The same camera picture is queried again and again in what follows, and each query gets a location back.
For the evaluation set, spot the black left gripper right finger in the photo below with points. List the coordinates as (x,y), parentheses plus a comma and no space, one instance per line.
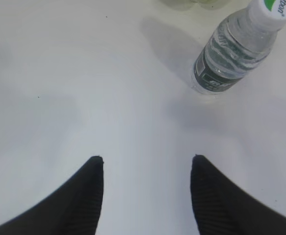
(220,207)

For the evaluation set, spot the clear water bottle green label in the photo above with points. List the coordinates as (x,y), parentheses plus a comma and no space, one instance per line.
(238,45)

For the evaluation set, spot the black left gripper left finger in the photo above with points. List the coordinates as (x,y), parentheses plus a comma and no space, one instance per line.
(73,209)

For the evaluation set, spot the green wavy glass plate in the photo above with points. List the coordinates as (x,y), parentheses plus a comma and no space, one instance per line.
(183,5)

